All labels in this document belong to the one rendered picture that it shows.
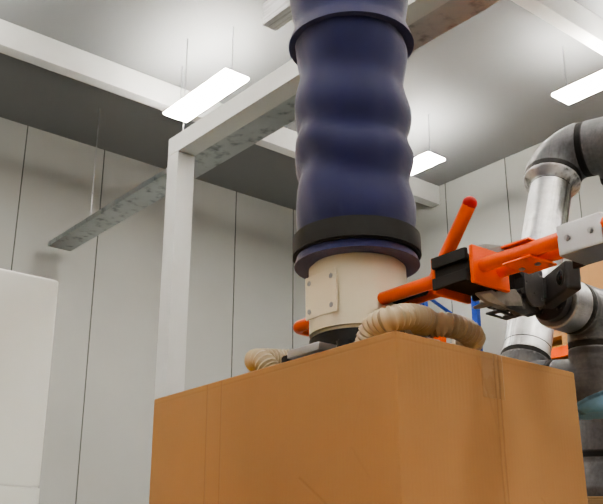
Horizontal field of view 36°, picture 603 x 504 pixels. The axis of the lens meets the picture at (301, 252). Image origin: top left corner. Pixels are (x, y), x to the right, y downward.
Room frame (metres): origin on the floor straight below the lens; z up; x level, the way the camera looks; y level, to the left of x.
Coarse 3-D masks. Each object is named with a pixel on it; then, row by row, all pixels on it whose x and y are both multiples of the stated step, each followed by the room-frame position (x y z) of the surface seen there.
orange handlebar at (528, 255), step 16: (528, 240) 1.20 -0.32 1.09; (544, 240) 1.18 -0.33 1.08; (496, 256) 1.24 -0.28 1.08; (512, 256) 1.22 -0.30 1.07; (528, 256) 1.20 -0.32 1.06; (544, 256) 1.23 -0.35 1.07; (496, 272) 1.29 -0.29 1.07; (512, 272) 1.28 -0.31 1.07; (528, 272) 1.27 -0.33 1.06; (400, 288) 1.39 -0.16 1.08; (416, 288) 1.37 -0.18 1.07; (384, 304) 1.44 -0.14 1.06; (304, 320) 1.58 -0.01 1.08
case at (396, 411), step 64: (256, 384) 1.39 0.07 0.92; (320, 384) 1.27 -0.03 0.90; (384, 384) 1.18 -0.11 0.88; (448, 384) 1.22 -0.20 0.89; (512, 384) 1.31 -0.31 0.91; (192, 448) 1.52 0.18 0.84; (256, 448) 1.39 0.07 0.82; (320, 448) 1.27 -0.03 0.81; (384, 448) 1.18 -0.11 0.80; (448, 448) 1.22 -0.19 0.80; (512, 448) 1.30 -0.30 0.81; (576, 448) 1.40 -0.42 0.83
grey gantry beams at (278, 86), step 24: (408, 0) 3.51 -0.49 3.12; (432, 0) 3.48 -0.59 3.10; (408, 24) 3.66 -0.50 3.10; (288, 72) 4.18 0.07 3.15; (240, 96) 4.50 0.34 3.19; (264, 96) 4.34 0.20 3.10; (288, 96) 4.34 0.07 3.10; (216, 120) 4.68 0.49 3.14; (240, 120) 4.61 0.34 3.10; (192, 144) 4.91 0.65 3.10
